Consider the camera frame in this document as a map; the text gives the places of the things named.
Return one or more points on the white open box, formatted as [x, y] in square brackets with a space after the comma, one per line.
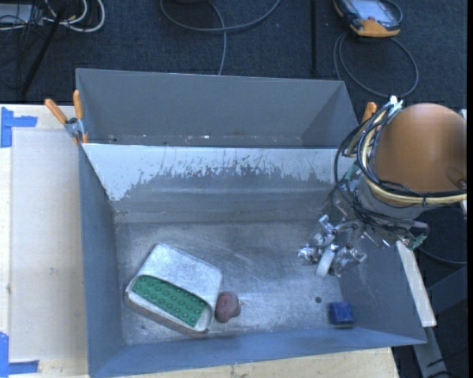
[185, 270]

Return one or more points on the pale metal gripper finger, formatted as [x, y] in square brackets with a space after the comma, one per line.
[326, 230]
[325, 262]

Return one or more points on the blue cube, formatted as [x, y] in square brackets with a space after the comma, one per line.
[341, 312]

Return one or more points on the red-brown toy fruit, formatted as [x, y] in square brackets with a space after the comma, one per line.
[226, 306]

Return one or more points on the dark green studded flat block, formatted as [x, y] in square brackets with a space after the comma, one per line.
[167, 299]

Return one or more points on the grey metal bin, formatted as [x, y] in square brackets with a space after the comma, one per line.
[205, 227]

